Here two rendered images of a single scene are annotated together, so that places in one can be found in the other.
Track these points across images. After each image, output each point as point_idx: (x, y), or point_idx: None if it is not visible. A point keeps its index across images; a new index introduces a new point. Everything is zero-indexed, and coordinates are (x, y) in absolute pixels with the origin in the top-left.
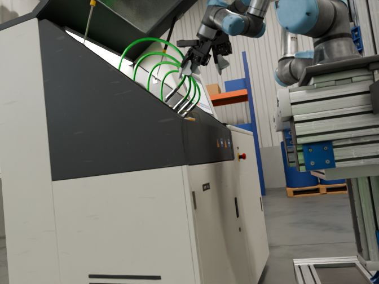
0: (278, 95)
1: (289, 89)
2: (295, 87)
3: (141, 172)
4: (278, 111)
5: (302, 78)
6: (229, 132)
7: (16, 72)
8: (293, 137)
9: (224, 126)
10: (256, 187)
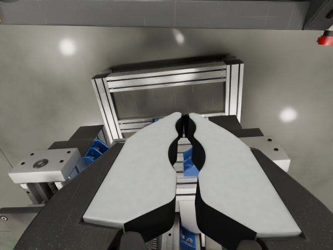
0: (14, 167)
1: (21, 183)
2: (24, 189)
3: None
4: (56, 155)
5: (29, 207)
6: (301, 29)
7: None
8: (71, 145)
9: (318, 11)
10: None
